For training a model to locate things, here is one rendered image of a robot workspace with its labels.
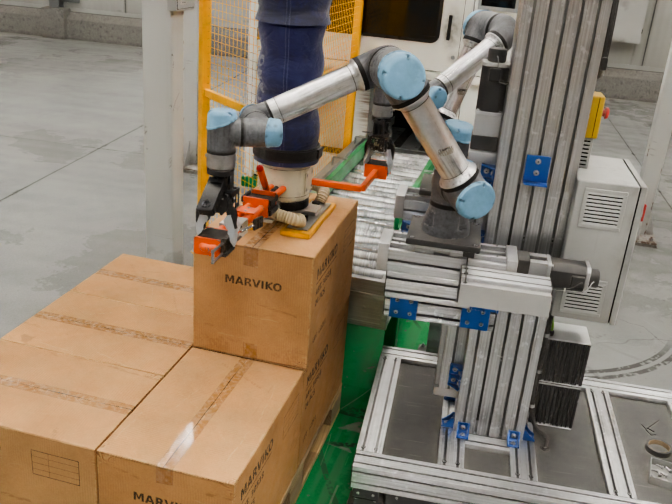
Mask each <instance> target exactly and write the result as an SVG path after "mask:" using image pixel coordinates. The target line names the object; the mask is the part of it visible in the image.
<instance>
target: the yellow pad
mask: <svg viewBox="0 0 672 504"><path fill-rule="evenodd" d="M309 203H310V204H316V205H322V209H321V210H320V211H319V212H318V213H317V215H316V216H311V215H308V213H301V214H303V215H304V216H305V218H306V226H305V227H304V228H297V227H295V226H292V225H290V224H286V225H285V226H284V227H283V228H282V229H281V231H280V234H281V235H284V236H290V237H296V238H302V239H307V240H309V239H310V238H311V237H312V236H313V234H314V233H315V232H316V231H317V230H318V228H319V227H320V226H321V225H322V224H323V222H324V221H325V220H326V219H327V218H328V216H329V215H330V214H331V213H332V212H333V210H334V209H335V208H336V204H335V203H330V202H325V205H324V204H321V203H320V201H318V200H309Z"/></svg>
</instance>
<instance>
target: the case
mask: <svg viewBox="0 0 672 504"><path fill-rule="evenodd" d="M326 202H330V203H335V204H336V208H335V209H334V210H333V212H332V213H331V214H330V215H329V216H328V218H327V219H326V220H325V221H324V222H323V224H322V225H321V226H320V227H319V228H318V230H317V231H316V232H315V233H314V234H313V236H312V237H311V238H310V239H309V240H307V239H302V238H296V237H290V236H284V235H281V234H280V231H281V229H282V228H283V227H284V226H285V225H286V224H287V223H286V224H285V223H282V222H280V221H275V220H274V221H273V222H272V223H266V222H263V227H261V228H259V229H257V230H255V231H254V230H248V232H247V233H246V234H245V235H244V236H243V237H242V238H241V239H240V240H239V241H237V242H236V245H235V249H234V250H233V251H232V252H231V253H230V254H229V255H228V256H227V257H220V258H219V259H218V260H217V261H216V262H215V263H214V264H211V256H207V255H201V254H196V253H194V278H193V346H194V347H197V348H202V349H207V350H212V351H217V352H222V353H227V354H231V355H236V356H241V357H246V358H251V359H256V360H261V361H266V362H271V363H276V364H281V365H285V366H290V367H295V368H300V369H305V370H306V369H307V368H308V366H309V364H310V363H311V361H312V359H313V358H314V356H315V354H316V352H317V351H318V349H319V347H320V345H321V344H322V342H323V340H324V339H325V337H326V335H327V333H328V332H329V330H330V328H331V326H332V325H333V323H334V321H335V320H336V318H337V316H338V314H339V313H340V311H341V309H342V307H343V306H344V304H345V302H346V301H347V299H348V297H349V295H350V288H351V277H352V265H353V254H354V243H355V232H356V221H357V209H358V200H355V199H348V198H342V197H335V196H328V198H327V200H326Z"/></svg>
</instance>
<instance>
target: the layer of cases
mask: <svg viewBox="0 0 672 504"><path fill-rule="evenodd" d="M193 278H194V267H191V266H186V265H181V264H175V263H170V262H165V261H159V260H154V259H149V258H144V257H138V256H133V255H128V254H122V255H120V256H119V257H117V258H116V259H115V260H113V261H112V262H110V263H109V264H107V265H106V266H104V267H103V268H102V269H100V270H99V271H97V272H96V273H94V274H93V275H91V276H90V277H89V278H87V279H86V280H84V281H83V282H81V283H80V284H78V285H77V286H76V287H74V288H73V289H71V290H70V291H68V292H67V293H65V294H64V295H63V296H61V297H60V298H58V299H57V300H55V301H54V302H52V303H51V304H50V305H48V306H47V307H45V308H44V309H42V310H41V311H39V312H38V313H36V314H35V315H34V316H32V317H31V318H29V319H28V320H26V321H25V322H23V323H22V324H21V325H19V326H18V327H16V328H15V329H13V330H12V331H10V332H9V333H8V334H6V335H5V336H3V337H2V338H1V339H0V504H280V502H281V500H282V498H283V496H284V494H285V492H286V490H287V488H288V487H289V485H290V483H291V481H292V479H293V477H294V475H295V473H296V471H297V469H298V467H299V465H300V463H301V461H302V459H303V457H304V455H305V453H306V451H307V449H308V447H309V445H310V443H311V441H312V439H313V437H314V435H315V433H316V431H317V429H318V427H319V425H320V424H321V422H322V420H323V418H324V416H325V414H326V412H327V410H328V408H329V406H330V404H331V402H332V400H333V398H334V396H335V394H336V392H337V390H338V388H339V386H340V384H341V382H342V372H343V361H344V350H345V340H346V329H347V318H348V308H349V297H348V299H347V301H346V302H345V304H344V306H343V307H342V309H341V311H340V313H339V314H338V316H337V318H336V320H335V321H334V323H333V325H332V326H331V328H330V330H329V332H328V333H327V335H326V337H325V339H324V340H323V342H322V344H321V345H320V347H319V349H318V351H317V352H316V354H315V356H314V358H313V359H312V361H311V363H310V364H309V366H308V368H307V369H306V370H305V369H300V368H295V367H290V366H285V365H281V364H276V363H271V362H266V361H261V360H256V359H251V358H246V357H241V356H236V355H231V354H227V353H222V352H217V351H212V350H207V349H202V348H197V347H194V346H193Z"/></svg>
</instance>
